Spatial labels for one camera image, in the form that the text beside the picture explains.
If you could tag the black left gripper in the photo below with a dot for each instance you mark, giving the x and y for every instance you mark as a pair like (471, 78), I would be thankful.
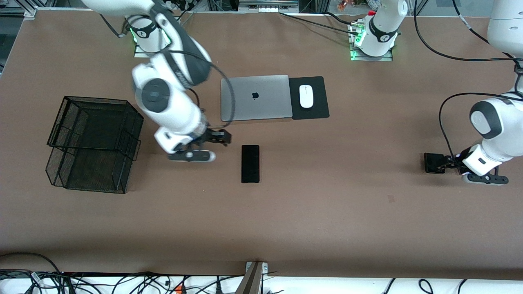
(452, 161)

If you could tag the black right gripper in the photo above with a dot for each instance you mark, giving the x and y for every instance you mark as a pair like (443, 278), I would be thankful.
(212, 135)

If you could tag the black flip phone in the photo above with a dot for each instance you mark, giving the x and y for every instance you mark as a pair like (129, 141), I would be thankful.
(433, 163)

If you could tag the long black smartphone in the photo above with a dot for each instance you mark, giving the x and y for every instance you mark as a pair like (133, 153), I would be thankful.
(250, 163)

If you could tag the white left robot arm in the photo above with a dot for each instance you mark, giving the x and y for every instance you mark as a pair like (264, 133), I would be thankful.
(510, 122)

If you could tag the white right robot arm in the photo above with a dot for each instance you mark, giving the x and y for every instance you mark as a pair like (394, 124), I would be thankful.
(171, 106)

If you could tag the silver closed laptop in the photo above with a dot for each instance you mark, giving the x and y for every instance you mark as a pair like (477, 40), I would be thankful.
(261, 106)

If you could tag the white computer mouse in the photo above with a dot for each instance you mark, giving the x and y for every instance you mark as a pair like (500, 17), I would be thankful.
(306, 98)

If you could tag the black mouse pad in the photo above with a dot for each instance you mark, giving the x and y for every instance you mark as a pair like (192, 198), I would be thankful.
(318, 110)

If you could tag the aluminium corner profile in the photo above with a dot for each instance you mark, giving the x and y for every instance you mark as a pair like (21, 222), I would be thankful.
(29, 13)

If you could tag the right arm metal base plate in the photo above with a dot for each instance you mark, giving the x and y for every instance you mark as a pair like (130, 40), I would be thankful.
(141, 54)

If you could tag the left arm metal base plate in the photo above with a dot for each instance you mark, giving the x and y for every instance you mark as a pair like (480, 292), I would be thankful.
(372, 59)

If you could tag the grey aluminium post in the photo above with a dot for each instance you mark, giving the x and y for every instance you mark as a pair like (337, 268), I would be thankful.
(251, 281)

